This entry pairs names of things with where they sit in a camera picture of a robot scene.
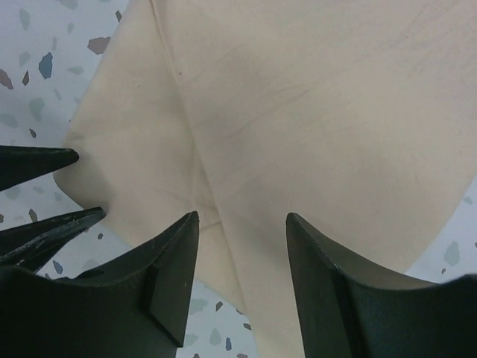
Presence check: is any beige cloth mat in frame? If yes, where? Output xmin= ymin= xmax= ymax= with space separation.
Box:
xmin=54 ymin=1 xmax=476 ymax=357

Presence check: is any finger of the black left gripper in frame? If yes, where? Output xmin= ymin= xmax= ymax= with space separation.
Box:
xmin=1 ymin=145 xmax=79 ymax=191
xmin=1 ymin=207 xmax=106 ymax=273

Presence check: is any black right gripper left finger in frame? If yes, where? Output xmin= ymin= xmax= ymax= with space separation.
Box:
xmin=1 ymin=212 xmax=199 ymax=357

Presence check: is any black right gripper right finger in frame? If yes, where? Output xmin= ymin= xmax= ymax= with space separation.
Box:
xmin=286 ymin=213 xmax=476 ymax=358

